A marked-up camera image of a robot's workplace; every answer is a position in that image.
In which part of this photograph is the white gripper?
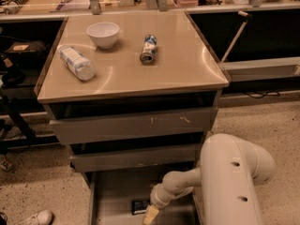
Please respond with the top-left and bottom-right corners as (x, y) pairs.
(142, 184), (175, 225)

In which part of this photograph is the black floor cable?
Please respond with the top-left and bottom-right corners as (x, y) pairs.
(243, 91), (281, 99)

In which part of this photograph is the blue white drink can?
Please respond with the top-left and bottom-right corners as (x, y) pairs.
(140, 35), (157, 64)

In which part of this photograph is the grey drawer cabinet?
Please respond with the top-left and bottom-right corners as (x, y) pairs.
(34, 10), (232, 225)

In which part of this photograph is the black metal stand leg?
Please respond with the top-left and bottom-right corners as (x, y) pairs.
(0, 90), (36, 141)

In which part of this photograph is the open bottom drawer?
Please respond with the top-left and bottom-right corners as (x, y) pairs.
(87, 162), (203, 225)

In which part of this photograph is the white ceramic bowl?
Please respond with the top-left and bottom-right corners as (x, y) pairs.
(86, 22), (120, 49)

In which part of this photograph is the black bag on shelf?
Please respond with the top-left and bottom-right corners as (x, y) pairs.
(5, 40), (48, 69)

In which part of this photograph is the dark blue rxbar wrapper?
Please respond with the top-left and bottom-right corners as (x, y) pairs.
(131, 200), (150, 216)

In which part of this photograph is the top drawer front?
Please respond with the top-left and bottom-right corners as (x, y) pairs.
(50, 107), (218, 144)

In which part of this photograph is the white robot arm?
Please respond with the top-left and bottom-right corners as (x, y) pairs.
(142, 134), (276, 225)

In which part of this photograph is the middle drawer front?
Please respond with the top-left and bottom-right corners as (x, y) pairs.
(70, 143), (201, 173)

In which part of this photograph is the clear plastic bottle lying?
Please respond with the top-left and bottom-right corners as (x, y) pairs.
(58, 46), (96, 82)

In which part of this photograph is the white sneaker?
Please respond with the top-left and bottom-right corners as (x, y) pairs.
(20, 210), (53, 225)

